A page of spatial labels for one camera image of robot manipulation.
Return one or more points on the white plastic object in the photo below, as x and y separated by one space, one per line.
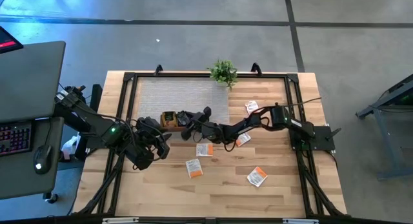
69 149

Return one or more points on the grey woven placemat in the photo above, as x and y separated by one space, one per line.
187 95

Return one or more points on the orange mango tea packet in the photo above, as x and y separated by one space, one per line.
168 119

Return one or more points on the black backlit keyboard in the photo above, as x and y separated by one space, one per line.
14 138

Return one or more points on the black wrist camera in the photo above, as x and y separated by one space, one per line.
148 124
206 111

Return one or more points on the silver metal bracket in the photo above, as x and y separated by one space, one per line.
300 221
120 220

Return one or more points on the black rectangular block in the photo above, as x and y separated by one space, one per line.
96 90

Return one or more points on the grey metal stand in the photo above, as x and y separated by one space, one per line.
384 140

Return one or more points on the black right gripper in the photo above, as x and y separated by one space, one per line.
208 132

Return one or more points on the orange white tea packet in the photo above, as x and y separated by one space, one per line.
251 106
194 168
257 176
204 150
243 139

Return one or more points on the black computer mouse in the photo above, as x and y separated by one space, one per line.
42 159

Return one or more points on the green plant white pot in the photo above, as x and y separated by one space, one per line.
222 72

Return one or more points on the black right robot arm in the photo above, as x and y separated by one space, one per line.
290 124

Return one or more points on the black device red screen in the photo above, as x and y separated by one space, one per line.
8 41

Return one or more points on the grey desk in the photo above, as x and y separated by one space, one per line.
19 179

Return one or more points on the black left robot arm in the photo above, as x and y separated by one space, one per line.
93 120

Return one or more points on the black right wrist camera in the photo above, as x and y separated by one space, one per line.
206 111

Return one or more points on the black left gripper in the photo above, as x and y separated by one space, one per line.
142 151

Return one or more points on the black aluminium table frame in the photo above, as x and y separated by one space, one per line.
209 75

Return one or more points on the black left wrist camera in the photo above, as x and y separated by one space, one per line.
148 124

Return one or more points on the black caster wheel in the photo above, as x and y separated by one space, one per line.
51 197

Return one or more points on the brown wooden compartment box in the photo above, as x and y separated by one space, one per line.
171 129

